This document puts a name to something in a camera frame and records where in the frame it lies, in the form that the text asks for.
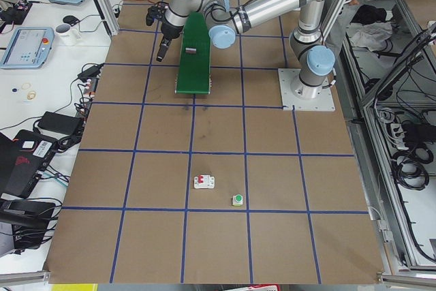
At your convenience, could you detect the black cylindrical capacitor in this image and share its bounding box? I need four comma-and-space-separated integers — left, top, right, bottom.
185, 47, 197, 55

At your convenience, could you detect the robot white base plate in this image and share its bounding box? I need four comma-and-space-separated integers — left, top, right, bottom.
278, 68, 335, 112

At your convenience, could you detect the near teach pendant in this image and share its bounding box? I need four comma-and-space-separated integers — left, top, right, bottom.
1, 27, 55, 70

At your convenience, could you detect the white red circuit breaker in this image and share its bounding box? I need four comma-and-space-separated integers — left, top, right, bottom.
193, 174, 215, 189

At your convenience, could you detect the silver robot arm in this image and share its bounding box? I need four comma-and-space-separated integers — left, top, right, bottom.
145, 0, 335, 99

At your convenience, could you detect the black laptop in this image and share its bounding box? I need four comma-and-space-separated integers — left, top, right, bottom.
1, 129, 58, 198

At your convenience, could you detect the white mug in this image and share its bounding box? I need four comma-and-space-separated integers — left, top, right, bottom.
55, 23, 82, 46

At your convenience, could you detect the black power adapter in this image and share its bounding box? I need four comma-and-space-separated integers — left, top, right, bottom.
38, 112, 84, 135

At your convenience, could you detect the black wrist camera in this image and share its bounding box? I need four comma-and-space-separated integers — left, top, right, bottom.
145, 1, 168, 27

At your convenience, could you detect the green conveyor belt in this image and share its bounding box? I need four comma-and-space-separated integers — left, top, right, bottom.
175, 12, 211, 95

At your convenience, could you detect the green push button switch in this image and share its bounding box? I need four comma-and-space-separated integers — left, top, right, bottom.
232, 194, 244, 206

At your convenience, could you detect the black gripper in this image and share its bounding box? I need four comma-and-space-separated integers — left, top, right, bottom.
156, 20, 183, 62

